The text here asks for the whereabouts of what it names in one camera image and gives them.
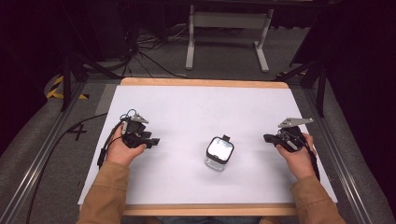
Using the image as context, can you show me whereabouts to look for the person's right hand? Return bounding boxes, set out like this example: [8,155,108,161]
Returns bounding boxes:
[276,133,318,181]

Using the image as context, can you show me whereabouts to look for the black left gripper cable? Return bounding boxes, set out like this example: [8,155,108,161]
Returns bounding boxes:
[25,112,126,224]

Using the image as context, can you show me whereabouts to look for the clear jar with black lid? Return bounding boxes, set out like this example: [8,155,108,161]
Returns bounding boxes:
[204,134,235,173]

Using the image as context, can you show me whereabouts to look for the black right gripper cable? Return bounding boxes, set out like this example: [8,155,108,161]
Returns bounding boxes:
[303,134,321,183]

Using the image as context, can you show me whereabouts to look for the white metal stand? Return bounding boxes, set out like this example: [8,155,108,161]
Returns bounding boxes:
[185,4,275,74]

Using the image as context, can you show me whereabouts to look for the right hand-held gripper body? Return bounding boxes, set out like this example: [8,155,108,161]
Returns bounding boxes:
[276,117,315,154]

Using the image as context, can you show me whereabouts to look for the white table mat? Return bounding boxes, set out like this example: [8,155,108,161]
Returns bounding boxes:
[77,85,339,206]

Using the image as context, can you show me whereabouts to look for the yellow black floor tape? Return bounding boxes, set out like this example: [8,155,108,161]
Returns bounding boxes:
[46,76,90,101]

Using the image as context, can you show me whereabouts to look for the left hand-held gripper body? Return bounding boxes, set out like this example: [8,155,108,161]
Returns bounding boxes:
[120,108,153,149]

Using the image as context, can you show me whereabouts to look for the person's left hand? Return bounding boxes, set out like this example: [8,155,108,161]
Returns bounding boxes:
[105,124,148,168]

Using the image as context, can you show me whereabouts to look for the black tripod stand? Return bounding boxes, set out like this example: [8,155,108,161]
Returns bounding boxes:
[60,50,123,112]
[274,59,329,119]

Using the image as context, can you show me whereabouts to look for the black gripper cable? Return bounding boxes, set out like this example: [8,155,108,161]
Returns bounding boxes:
[25,112,126,224]
[303,134,321,183]

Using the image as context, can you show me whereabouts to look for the black floor cables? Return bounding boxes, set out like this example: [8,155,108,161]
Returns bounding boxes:
[120,22,191,79]

